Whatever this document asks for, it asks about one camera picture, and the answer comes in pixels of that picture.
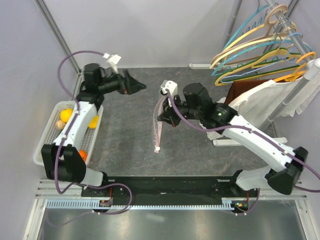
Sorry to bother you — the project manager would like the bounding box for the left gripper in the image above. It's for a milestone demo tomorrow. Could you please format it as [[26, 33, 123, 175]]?
[[97, 68, 146, 96]]

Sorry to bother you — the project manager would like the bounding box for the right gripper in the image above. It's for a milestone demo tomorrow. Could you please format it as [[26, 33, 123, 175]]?
[[158, 93, 202, 128]]

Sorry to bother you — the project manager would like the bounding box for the clear zip top bag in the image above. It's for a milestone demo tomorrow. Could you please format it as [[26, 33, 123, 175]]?
[[152, 96, 165, 153]]

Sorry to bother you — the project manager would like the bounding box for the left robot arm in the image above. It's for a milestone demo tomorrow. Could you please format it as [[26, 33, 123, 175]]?
[[41, 63, 146, 197]]

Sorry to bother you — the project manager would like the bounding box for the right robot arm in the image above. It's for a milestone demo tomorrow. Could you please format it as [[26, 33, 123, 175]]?
[[157, 80, 308, 197]]

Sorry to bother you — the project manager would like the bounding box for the yellow pear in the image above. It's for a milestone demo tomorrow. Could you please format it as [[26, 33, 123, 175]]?
[[88, 115, 99, 129]]

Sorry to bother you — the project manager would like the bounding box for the white plastic basket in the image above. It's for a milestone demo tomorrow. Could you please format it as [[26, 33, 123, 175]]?
[[33, 100, 104, 166]]

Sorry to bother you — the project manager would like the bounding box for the brown box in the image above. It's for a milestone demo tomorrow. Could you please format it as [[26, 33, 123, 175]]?
[[224, 79, 269, 104]]

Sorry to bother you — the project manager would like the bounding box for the yellow lemon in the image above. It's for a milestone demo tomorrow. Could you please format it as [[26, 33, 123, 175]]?
[[60, 108, 73, 123]]

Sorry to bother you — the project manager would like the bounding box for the orange fruit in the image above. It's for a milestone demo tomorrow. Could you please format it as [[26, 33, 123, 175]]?
[[78, 149, 88, 162]]

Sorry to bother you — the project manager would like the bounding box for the white cloth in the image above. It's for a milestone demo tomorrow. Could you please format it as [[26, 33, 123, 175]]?
[[206, 78, 320, 141]]

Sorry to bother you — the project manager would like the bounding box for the teal hanger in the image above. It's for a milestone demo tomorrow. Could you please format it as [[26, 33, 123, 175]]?
[[210, 3, 288, 76]]

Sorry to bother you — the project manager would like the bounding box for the green hanger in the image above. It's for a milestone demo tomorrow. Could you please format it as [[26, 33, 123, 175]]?
[[211, 47, 302, 85]]

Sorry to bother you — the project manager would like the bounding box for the yellow hanger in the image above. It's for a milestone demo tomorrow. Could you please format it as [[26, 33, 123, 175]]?
[[214, 47, 290, 86]]

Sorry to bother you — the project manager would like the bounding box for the beige wooden hanger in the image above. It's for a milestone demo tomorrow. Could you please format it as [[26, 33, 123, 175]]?
[[209, 3, 288, 70]]

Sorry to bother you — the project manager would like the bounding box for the orange hanger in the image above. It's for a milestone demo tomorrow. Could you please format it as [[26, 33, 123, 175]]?
[[273, 51, 317, 83]]

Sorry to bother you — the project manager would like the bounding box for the white clothes rack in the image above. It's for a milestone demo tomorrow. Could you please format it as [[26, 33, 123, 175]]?
[[189, 0, 320, 147]]

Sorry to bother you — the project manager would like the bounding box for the light blue hanger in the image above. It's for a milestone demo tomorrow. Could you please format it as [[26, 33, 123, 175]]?
[[212, 32, 316, 86]]

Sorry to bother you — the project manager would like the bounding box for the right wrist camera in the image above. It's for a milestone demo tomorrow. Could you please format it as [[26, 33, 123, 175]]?
[[160, 80, 178, 97]]

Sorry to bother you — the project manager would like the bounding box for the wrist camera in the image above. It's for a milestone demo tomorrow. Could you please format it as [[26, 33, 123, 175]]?
[[102, 53, 122, 74], [160, 80, 178, 97]]

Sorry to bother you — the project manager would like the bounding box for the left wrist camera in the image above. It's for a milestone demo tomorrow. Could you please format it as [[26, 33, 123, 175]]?
[[102, 53, 122, 74]]

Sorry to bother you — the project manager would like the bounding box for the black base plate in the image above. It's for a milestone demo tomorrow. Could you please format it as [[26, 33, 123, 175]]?
[[79, 175, 261, 207]]

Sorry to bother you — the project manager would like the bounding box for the aluminium frame post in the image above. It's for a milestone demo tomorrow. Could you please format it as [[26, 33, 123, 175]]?
[[33, 0, 83, 75]]

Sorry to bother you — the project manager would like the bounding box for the white cable duct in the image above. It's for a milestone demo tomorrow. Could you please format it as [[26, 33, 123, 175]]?
[[46, 198, 241, 211]]

